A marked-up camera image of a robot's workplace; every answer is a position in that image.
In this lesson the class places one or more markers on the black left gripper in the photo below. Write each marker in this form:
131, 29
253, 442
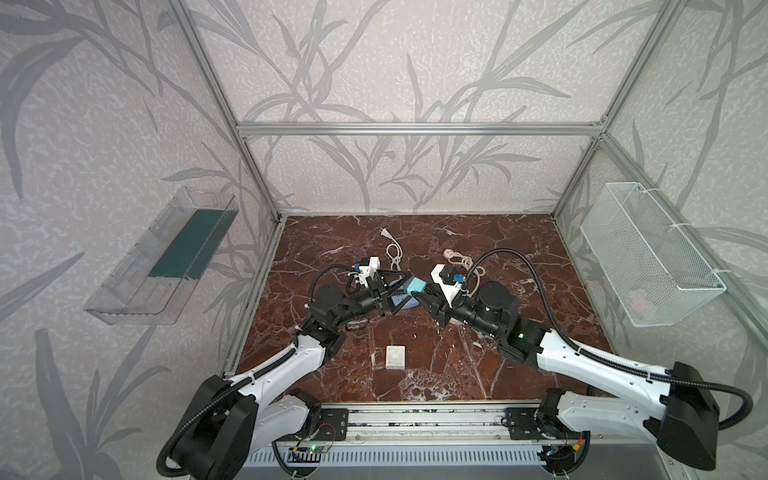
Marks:
377, 291

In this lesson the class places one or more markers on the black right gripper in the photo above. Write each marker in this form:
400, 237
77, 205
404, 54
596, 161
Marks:
445, 303

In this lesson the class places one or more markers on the teal charger adapter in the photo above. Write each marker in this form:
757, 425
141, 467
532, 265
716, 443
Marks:
415, 285

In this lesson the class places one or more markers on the white charger adapter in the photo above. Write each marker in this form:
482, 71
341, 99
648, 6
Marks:
395, 357

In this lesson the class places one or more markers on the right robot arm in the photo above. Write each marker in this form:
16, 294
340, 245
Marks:
675, 408

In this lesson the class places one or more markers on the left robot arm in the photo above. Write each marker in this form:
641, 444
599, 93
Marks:
228, 418

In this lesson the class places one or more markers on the blue square power strip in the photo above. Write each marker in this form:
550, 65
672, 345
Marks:
404, 301

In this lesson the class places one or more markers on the right base wiring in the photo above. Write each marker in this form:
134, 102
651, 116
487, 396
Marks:
564, 453

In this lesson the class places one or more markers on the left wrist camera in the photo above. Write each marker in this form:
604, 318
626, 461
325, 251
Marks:
366, 269

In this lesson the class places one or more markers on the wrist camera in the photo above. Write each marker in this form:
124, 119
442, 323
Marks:
450, 283
366, 269

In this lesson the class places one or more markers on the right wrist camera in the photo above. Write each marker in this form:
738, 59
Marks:
450, 283

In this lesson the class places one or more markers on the aluminium front rail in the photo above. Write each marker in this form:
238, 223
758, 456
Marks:
432, 423

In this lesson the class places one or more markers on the electronics board with wires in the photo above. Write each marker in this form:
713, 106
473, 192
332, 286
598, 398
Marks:
301, 459

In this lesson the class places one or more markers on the white wire mesh basket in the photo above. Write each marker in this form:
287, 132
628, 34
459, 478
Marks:
658, 275

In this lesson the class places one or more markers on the clear plastic wall shelf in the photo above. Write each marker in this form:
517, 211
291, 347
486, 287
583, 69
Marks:
154, 281

